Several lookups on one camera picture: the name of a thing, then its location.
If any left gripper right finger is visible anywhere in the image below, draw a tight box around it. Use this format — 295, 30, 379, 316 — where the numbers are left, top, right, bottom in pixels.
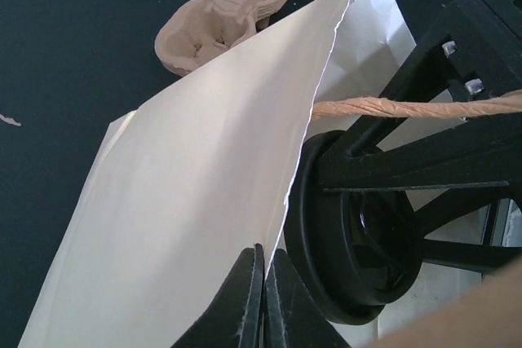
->
263, 249, 349, 348

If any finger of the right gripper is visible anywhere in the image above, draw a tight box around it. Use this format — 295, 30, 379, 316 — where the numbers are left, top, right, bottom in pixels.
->
321, 111, 522, 275

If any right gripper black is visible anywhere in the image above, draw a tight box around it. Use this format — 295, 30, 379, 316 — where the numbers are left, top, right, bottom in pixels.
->
317, 0, 521, 193

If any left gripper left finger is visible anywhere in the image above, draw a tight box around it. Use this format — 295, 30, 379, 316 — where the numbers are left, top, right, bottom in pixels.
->
174, 244, 264, 347

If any beige paper bag with handles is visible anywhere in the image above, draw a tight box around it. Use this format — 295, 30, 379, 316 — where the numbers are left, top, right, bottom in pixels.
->
18, 0, 522, 348

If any brown cardboard cup carrier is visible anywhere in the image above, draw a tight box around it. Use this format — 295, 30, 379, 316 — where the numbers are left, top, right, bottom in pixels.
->
154, 0, 287, 77

